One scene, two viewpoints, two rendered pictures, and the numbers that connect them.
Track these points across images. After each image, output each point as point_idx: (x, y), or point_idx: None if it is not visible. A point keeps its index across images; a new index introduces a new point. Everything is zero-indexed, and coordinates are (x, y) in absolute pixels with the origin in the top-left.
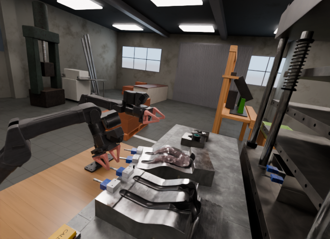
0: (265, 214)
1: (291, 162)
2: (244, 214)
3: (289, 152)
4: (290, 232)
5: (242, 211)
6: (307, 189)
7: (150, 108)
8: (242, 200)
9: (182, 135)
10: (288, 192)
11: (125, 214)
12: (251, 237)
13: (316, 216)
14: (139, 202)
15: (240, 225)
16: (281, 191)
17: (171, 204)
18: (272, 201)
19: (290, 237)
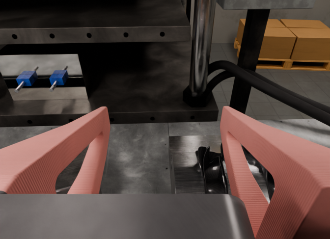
0: (124, 110)
1: (67, 31)
2: (145, 127)
3: (31, 25)
4: (142, 95)
5: (139, 128)
6: (132, 36)
7: (127, 197)
8: (113, 128)
9: None
10: (86, 74)
11: None
12: (180, 122)
13: (201, 32)
14: None
15: (170, 131)
16: (84, 81)
17: (269, 186)
18: (92, 101)
19: (150, 97)
